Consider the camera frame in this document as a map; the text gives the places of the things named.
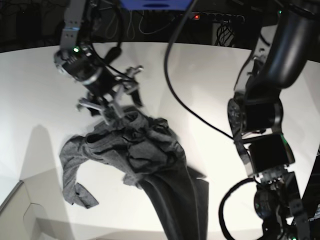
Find black power strip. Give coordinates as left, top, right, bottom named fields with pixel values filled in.
left=189, top=11, right=246, bottom=24

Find grey cables behind table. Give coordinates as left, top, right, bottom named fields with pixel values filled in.
left=104, top=4, right=176, bottom=40

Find blue box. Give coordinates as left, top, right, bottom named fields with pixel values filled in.
left=120, top=0, right=192, bottom=11

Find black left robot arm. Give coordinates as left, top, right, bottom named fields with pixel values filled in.
left=218, top=0, right=320, bottom=240

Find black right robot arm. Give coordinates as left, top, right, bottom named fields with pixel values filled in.
left=53, top=0, right=144, bottom=125

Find grey t-shirt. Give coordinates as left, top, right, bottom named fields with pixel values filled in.
left=59, top=107, right=209, bottom=240

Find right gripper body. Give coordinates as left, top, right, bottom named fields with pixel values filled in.
left=54, top=46, right=144, bottom=124

